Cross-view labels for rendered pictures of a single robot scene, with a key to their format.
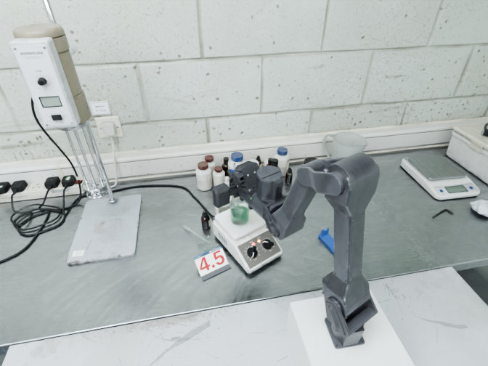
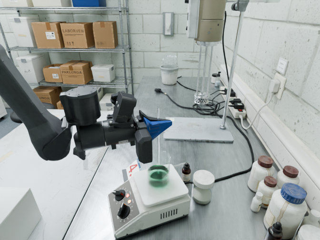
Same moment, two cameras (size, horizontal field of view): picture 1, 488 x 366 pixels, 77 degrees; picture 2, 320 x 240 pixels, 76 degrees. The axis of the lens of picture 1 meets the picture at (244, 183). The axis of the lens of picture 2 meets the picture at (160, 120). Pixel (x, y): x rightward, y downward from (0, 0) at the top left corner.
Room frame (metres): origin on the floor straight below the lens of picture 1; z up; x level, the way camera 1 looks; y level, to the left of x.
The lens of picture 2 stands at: (0.79, -0.37, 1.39)
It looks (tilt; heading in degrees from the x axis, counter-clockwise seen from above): 28 degrees down; 105
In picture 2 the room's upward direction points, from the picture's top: straight up
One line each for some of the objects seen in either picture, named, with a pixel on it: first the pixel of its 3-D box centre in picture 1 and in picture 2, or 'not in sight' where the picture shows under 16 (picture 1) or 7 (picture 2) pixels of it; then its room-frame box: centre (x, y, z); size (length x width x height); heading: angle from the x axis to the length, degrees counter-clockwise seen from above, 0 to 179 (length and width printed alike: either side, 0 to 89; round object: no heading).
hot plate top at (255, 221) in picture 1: (240, 220); (159, 183); (0.69, 0.01, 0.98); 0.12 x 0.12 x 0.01; 35
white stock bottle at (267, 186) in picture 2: (218, 176); (266, 191); (0.98, 0.10, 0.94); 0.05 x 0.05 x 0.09
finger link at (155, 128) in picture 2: not in sight; (160, 128); (0.69, 0.01, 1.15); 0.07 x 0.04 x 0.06; 33
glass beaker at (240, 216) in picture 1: (240, 210); (157, 171); (0.69, 0.01, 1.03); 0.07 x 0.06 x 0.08; 58
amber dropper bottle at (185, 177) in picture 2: (205, 218); (185, 171); (0.75, 0.13, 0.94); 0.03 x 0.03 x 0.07
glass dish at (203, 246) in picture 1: (205, 245); not in sight; (0.65, 0.12, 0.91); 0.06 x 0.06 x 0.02
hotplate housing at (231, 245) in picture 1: (244, 234); (150, 197); (0.67, 0.00, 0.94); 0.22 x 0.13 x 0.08; 35
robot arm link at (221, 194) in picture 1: (251, 192); (123, 130); (0.62, -0.02, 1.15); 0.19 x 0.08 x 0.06; 123
